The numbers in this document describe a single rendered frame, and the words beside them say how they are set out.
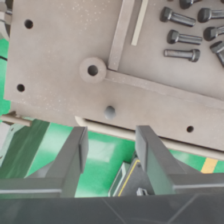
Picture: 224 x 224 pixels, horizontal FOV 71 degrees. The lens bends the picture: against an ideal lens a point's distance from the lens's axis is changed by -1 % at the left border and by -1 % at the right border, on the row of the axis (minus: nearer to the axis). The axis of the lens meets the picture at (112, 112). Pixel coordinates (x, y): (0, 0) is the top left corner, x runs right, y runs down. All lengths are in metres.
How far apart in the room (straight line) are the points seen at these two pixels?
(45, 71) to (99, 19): 0.12
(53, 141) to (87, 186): 0.69
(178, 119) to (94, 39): 0.20
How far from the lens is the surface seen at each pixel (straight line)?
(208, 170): 2.36
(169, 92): 0.27
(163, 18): 0.28
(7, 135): 0.52
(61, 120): 0.44
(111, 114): 0.25
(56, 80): 0.28
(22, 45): 0.30
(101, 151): 1.86
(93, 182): 2.10
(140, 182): 1.72
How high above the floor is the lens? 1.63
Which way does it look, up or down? 75 degrees down
